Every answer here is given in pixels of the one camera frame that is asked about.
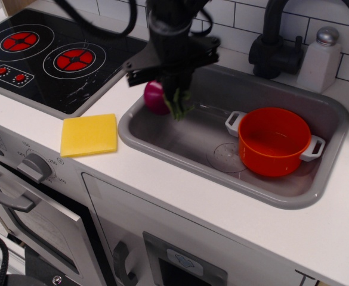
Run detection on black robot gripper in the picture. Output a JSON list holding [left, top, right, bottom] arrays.
[[123, 36, 221, 98]]

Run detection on purple toy beet with leaves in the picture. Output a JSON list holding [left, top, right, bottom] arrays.
[[143, 80, 194, 121]]

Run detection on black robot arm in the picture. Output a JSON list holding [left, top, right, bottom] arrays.
[[123, 1, 220, 101]]

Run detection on grey plastic sink basin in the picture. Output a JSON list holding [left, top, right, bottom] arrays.
[[119, 65, 349, 209]]

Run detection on black faucet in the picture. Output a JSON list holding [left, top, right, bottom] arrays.
[[249, 0, 349, 79]]

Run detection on yellow sponge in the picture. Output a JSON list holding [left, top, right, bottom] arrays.
[[60, 114, 118, 157]]

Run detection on white soap dispenser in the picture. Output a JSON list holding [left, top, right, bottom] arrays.
[[297, 26, 341, 93]]

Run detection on black toy stovetop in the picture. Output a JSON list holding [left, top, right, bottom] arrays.
[[0, 9, 146, 119]]

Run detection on grey oven knob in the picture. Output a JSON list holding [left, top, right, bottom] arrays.
[[17, 153, 52, 183]]

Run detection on oven door with window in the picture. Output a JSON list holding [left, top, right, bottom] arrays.
[[0, 163, 115, 285]]

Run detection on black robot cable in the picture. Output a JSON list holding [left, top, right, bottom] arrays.
[[53, 0, 137, 38]]

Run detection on orange toy pot grey handles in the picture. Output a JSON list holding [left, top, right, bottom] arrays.
[[225, 107, 326, 177]]

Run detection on grey cabinet door handle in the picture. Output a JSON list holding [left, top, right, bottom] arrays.
[[113, 241, 138, 286]]

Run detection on grey oven door handle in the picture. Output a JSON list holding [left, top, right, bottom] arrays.
[[0, 173, 40, 213]]

